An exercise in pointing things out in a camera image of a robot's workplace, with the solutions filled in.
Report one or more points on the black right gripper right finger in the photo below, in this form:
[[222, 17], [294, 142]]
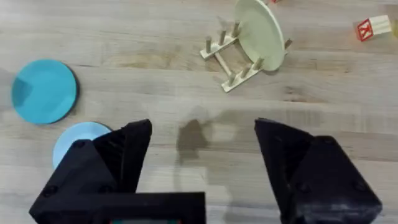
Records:
[[323, 180]]

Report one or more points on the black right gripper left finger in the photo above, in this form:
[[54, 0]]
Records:
[[105, 168]]

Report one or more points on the teal round plate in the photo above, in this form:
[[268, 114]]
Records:
[[43, 91]]

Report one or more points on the small wooden peg rack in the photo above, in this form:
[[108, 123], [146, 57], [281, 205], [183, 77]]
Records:
[[231, 59]]

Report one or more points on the wooden toy block red letter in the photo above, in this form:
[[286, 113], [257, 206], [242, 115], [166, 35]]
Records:
[[373, 28]]

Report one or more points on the pale green round plate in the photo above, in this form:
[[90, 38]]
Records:
[[259, 34]]

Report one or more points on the light blue round plate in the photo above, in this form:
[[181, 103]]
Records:
[[73, 137]]

